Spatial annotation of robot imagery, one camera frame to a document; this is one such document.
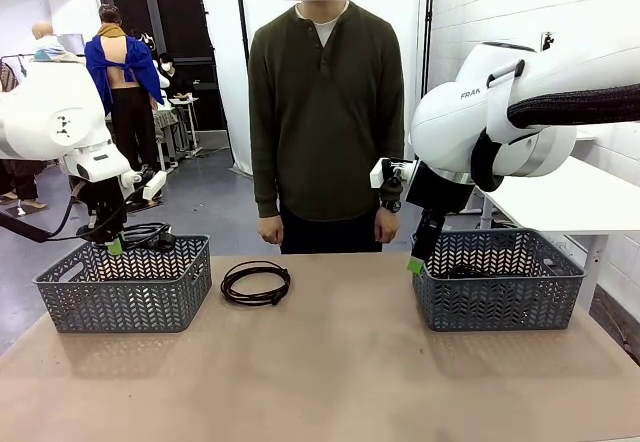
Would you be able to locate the bald mannequin beige sweater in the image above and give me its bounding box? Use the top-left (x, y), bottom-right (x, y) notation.
top-left (30, 20), bottom-right (85, 64)

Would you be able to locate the white backdrop screen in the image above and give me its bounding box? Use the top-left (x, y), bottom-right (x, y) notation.
top-left (195, 0), bottom-right (286, 179)

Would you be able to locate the grey plastic lattice basket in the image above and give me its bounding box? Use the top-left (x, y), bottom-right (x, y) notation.
top-left (409, 228), bottom-right (586, 333)
top-left (32, 234), bottom-right (213, 334)

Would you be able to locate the person's left forearm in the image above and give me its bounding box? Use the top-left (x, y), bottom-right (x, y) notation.
top-left (377, 131), bottom-right (405, 203)

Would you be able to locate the black right arm cable sleeve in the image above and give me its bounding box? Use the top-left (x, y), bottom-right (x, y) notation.
top-left (469, 89), bottom-right (640, 193)

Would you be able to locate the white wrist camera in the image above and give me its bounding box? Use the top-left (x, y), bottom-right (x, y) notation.
top-left (369, 157), bottom-right (419, 189)
top-left (141, 170), bottom-right (168, 201)

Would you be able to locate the black light stand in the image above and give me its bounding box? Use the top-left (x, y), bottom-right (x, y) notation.
top-left (194, 0), bottom-right (253, 163)
top-left (422, 0), bottom-right (437, 93)

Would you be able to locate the person in green sweater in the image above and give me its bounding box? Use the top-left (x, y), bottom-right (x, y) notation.
top-left (248, 0), bottom-right (405, 256)

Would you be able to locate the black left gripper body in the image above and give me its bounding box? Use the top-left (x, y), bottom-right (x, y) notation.
top-left (79, 176), bottom-right (129, 243)

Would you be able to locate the person's right hand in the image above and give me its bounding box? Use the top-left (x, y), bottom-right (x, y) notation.
top-left (257, 214), bottom-right (285, 246)

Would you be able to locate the white table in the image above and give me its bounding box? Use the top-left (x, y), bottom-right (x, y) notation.
top-left (472, 131), bottom-right (640, 309)

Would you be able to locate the seated person white mask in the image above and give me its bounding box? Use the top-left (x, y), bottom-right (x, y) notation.
top-left (153, 51), bottom-right (189, 106)

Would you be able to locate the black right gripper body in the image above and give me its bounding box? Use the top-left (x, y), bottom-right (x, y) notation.
top-left (405, 161), bottom-right (474, 228)

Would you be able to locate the black power cable Schuko plug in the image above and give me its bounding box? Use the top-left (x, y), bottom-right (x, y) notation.
top-left (118, 221), bottom-right (178, 254)

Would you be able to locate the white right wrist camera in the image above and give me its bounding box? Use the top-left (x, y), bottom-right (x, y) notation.
top-left (369, 157), bottom-right (419, 189)

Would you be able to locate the black coiled cable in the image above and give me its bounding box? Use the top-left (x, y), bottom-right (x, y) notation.
top-left (220, 260), bottom-right (292, 308)

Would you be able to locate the person's right forearm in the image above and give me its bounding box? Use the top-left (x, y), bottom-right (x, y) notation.
top-left (249, 151), bottom-right (281, 218)

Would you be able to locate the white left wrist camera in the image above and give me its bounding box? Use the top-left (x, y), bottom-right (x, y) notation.
top-left (141, 170), bottom-right (168, 201)

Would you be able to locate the small background desk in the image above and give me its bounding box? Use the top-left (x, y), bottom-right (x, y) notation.
top-left (158, 95), bottom-right (202, 166)

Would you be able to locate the long black USB cable coil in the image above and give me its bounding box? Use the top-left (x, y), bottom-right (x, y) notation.
top-left (446, 263), bottom-right (494, 281)

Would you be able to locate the person's left hand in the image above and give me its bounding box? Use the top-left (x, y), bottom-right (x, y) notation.
top-left (375, 210), bottom-right (401, 245)

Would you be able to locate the mannequin in blue garment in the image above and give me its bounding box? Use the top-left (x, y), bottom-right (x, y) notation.
top-left (83, 4), bottom-right (165, 203)

